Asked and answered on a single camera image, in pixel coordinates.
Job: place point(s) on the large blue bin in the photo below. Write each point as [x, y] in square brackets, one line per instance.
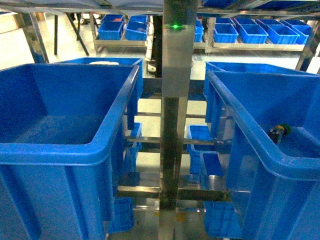
[275, 188]
[62, 130]

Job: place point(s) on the small blue bin lower right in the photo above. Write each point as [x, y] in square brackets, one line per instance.
[213, 167]

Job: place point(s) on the background steel shelf rack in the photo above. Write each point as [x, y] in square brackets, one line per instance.
[250, 46]

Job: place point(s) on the blue bin rear right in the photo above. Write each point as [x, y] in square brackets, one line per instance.
[246, 68]

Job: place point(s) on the blue bin rear left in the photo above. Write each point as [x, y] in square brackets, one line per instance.
[132, 106]

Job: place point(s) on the vertical steel shelf post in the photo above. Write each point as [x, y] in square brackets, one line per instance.
[175, 82]

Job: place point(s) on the large blue bin front right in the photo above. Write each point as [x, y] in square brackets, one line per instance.
[275, 188]

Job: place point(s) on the green push button switch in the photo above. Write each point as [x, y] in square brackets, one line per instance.
[277, 132]

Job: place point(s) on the large blue bin front left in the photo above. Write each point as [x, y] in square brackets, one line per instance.
[62, 130]

